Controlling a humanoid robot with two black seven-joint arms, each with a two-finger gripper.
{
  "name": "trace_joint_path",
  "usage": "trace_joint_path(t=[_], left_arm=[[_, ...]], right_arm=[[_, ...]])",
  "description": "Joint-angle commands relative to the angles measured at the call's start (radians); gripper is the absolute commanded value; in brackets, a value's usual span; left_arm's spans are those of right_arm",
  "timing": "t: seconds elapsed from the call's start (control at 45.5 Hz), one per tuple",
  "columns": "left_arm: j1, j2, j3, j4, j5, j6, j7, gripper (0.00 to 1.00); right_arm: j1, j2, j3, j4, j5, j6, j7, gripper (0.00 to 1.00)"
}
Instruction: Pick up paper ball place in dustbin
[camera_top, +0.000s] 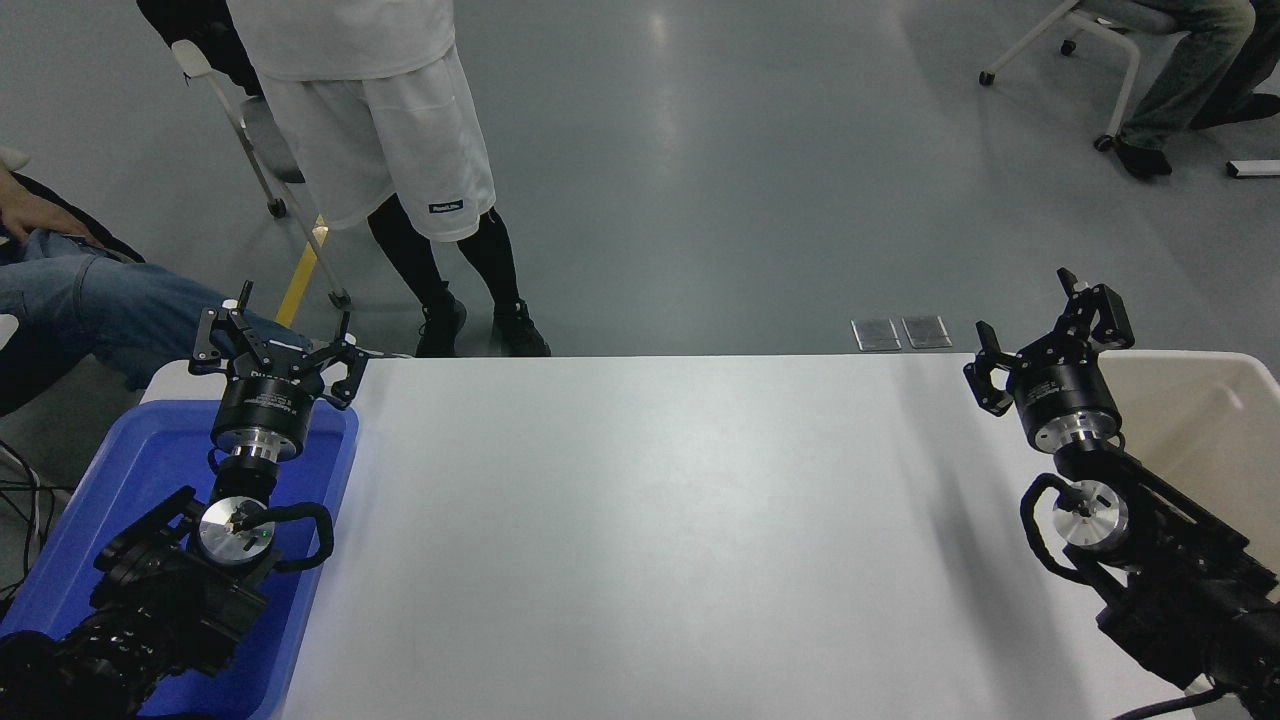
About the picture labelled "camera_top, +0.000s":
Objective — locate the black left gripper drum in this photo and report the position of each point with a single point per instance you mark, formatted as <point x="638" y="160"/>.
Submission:
<point x="265" y="400"/>

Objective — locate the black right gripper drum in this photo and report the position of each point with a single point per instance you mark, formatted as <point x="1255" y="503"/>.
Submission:
<point x="1065" y="390"/>

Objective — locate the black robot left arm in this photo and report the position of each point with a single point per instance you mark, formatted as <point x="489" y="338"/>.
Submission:
<point x="170" y="600"/>

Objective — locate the person's hand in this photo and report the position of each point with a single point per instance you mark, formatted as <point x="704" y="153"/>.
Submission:
<point x="35" y="215"/>

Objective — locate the white side table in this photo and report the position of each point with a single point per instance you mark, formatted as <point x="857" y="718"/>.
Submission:
<point x="170" y="382"/>

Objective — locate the metal floor socket plate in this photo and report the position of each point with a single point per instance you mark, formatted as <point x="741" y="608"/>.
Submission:
<point x="876" y="334"/>
<point x="926" y="332"/>

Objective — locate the large pale plastic bin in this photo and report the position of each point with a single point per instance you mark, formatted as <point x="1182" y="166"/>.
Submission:
<point x="1200" y="420"/>

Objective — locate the blue plastic tray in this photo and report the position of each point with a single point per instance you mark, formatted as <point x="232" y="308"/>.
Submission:
<point x="130" y="470"/>

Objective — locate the seated person in jeans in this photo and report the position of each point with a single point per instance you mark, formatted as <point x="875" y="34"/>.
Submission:
<point x="80" y="310"/>

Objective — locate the white folding chair grey seat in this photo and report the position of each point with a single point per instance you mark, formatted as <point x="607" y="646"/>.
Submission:
<point x="262" y="140"/>

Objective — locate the short white stand base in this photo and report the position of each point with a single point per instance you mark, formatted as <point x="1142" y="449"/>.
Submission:
<point x="1255" y="169"/>

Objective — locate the standing person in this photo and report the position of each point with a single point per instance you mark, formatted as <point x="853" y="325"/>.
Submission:
<point x="380" y="120"/>

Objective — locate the seated person by white chair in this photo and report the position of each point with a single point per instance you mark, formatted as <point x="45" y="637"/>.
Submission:
<point x="1190" y="70"/>

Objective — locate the white wheeled chair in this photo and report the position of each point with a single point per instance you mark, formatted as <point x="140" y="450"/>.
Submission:
<point x="1120" y="15"/>

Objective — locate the black jacket on chair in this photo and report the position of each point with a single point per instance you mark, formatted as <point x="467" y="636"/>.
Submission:
<point x="195" y="25"/>

